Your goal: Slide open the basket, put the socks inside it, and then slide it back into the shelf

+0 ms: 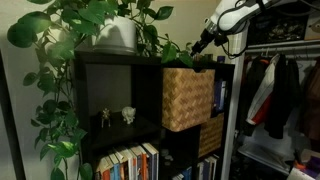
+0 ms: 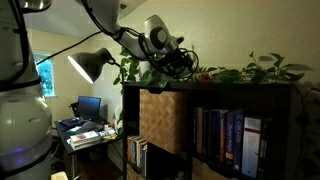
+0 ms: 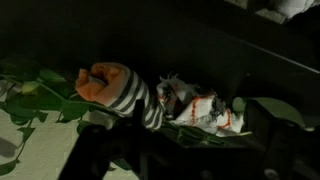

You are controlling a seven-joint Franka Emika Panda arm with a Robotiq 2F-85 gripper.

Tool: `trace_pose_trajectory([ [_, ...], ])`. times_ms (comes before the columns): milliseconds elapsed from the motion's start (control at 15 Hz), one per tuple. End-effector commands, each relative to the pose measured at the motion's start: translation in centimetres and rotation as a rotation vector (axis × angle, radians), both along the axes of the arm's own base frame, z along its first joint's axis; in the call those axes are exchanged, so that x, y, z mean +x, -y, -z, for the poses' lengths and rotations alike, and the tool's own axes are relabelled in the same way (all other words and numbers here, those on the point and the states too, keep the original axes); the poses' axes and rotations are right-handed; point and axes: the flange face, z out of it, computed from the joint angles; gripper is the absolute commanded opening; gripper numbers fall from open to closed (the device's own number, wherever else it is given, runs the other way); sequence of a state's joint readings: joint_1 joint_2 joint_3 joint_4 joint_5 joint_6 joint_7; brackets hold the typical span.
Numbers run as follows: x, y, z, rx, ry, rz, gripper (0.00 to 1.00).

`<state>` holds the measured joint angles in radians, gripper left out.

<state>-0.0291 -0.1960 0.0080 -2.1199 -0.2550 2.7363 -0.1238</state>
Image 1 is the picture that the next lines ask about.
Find white paperback book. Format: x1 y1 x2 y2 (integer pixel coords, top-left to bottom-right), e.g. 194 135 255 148
124 147 138 180

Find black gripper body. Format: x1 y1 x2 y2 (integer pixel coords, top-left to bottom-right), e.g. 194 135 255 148
195 30 218 51

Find orange spine book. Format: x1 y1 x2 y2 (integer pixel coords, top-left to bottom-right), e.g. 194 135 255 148
95 155 114 180

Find white plant pot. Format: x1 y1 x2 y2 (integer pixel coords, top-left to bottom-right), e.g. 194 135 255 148
90 15 138 56

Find brass figurine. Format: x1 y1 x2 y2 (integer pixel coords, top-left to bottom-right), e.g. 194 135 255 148
100 107 112 129

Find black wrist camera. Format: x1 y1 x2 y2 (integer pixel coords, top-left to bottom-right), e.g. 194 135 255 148
214 34 231 48

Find white navy book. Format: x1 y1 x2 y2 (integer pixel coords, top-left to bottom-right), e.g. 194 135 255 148
143 142 161 180

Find blue hardcover book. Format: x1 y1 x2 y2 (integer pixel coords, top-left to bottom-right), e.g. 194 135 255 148
213 79 222 113

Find black cube bookshelf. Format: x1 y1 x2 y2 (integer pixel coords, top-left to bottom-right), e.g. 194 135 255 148
73 49 236 180

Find brown hanging garment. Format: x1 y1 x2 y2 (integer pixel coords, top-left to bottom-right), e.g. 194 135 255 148
298 58 320 143

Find white door frame post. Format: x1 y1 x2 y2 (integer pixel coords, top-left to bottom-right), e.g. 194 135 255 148
220 24 250 180

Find black slanted bar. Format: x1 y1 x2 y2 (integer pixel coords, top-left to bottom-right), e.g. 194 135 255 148
0 49 27 180

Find purple item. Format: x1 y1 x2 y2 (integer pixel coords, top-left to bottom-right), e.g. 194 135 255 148
304 156 320 176

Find black jacket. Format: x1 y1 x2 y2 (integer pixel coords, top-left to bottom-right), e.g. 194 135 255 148
263 54 303 140

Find white spine thick book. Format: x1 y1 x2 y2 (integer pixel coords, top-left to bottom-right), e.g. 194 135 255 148
220 80 228 112

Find tan woven storage basket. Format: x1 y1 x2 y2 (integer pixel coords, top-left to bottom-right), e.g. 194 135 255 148
198 112 226 159
161 67 217 133

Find beige box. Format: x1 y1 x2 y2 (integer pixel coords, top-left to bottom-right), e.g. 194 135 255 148
304 8 320 42

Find dark storage box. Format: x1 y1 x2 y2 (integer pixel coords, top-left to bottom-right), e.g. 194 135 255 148
248 4 310 46

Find white elephant figurine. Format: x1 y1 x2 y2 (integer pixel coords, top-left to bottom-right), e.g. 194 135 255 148
120 105 137 126

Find blue paperback book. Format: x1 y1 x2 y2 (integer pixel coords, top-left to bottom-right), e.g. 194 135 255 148
108 151 122 180
133 145 144 180

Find blue small book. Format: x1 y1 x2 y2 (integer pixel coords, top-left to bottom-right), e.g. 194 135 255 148
180 165 193 180

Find green pothos plant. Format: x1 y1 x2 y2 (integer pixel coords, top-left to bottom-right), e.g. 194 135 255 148
6 0 201 180

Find orange thin book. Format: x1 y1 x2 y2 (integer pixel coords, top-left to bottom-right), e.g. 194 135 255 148
118 149 129 180
139 144 150 180

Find white shelf board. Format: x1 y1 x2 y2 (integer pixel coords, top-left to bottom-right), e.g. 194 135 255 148
237 141 294 176

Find white closet shelf rail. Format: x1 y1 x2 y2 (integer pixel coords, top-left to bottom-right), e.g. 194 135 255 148
245 39 320 58

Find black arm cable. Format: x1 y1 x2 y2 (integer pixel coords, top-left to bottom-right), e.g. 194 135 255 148
219 31 250 60

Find white orange jacket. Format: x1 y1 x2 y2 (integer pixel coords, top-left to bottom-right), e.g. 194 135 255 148
245 54 282 127

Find white paper sheet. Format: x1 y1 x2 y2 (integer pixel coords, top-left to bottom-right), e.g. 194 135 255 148
287 166 316 180

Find white paperback books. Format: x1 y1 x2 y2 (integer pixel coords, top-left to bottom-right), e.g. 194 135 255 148
196 154 220 180

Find dark hanging garment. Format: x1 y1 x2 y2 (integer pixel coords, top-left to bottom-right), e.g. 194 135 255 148
242 55 268 104

